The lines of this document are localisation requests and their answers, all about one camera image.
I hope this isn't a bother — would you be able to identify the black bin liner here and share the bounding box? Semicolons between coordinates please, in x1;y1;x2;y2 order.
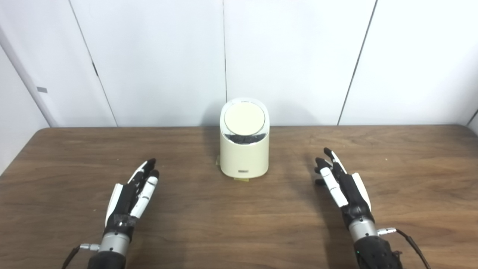
225;132;268;145

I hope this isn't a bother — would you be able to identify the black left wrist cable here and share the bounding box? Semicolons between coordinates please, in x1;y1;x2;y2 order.
62;243;100;269

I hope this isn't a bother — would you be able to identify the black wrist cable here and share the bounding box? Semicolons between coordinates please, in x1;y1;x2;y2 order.
62;243;100;269
377;227;432;269

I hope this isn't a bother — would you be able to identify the cream round bin lid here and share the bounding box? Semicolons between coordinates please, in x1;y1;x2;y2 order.
224;102;266;136

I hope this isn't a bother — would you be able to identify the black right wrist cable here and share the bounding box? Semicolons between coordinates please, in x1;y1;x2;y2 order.
377;227;432;269

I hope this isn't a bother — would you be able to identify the cream-colored bin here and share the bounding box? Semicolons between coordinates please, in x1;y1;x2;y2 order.
220;97;270;179

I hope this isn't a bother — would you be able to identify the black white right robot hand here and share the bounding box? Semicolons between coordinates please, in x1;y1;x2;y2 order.
314;147;375;228

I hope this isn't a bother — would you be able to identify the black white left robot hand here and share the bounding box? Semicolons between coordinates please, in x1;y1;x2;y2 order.
103;158;160;241

